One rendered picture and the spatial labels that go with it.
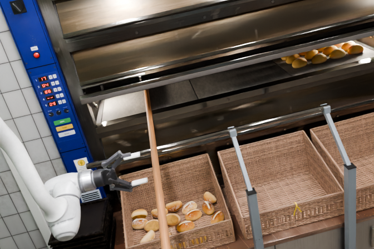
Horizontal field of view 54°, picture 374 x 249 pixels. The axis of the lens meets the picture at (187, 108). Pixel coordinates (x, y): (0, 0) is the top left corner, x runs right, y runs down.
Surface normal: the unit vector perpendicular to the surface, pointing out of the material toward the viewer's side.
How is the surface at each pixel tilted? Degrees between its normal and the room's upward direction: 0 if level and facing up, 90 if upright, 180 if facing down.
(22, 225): 90
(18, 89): 90
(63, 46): 90
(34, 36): 90
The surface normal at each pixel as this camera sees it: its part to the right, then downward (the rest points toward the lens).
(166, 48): 0.07, 0.07
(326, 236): 0.15, 0.40
